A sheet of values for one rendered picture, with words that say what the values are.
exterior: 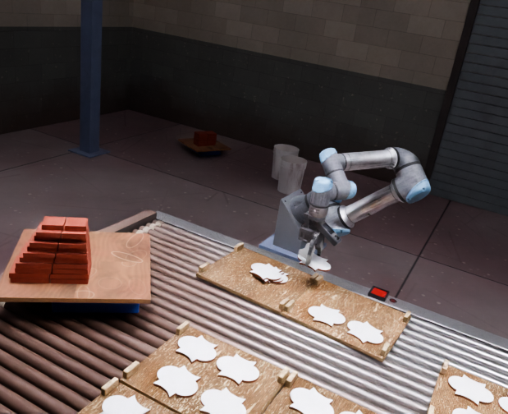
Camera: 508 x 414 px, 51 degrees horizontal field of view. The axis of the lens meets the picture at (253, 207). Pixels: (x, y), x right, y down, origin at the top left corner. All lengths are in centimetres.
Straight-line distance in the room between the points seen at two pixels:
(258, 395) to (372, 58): 553
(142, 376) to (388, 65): 557
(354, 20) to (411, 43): 74
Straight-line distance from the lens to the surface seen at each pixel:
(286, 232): 264
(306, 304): 215
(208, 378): 173
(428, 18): 666
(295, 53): 714
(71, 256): 190
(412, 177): 237
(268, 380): 176
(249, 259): 240
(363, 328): 208
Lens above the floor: 207
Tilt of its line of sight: 23 degrees down
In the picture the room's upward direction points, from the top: 8 degrees clockwise
